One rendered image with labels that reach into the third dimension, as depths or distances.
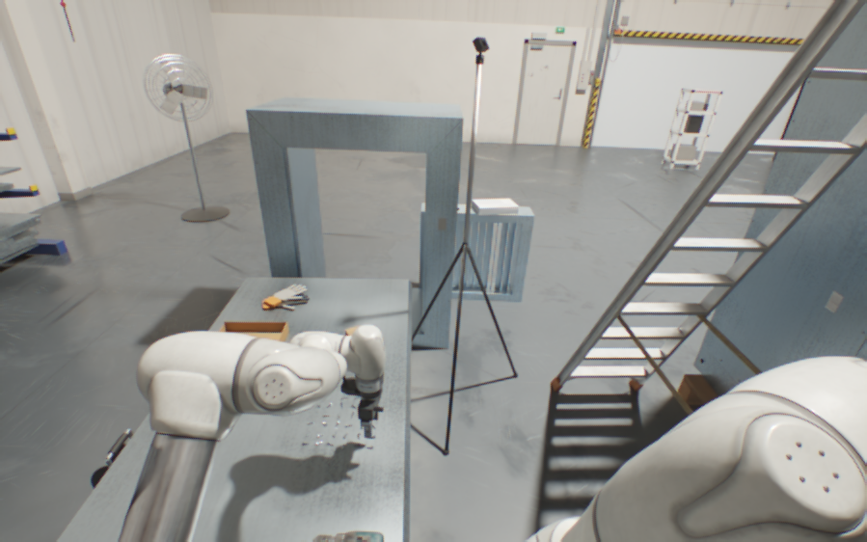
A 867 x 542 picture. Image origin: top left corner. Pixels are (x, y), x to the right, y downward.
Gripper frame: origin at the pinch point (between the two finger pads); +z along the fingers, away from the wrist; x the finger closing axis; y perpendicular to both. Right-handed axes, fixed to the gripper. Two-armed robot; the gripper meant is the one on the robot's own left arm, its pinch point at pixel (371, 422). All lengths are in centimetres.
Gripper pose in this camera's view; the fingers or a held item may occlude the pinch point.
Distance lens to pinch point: 153.7
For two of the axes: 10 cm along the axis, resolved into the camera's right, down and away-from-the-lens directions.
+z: -0.4, 8.9, 4.6
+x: 1.3, -4.5, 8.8
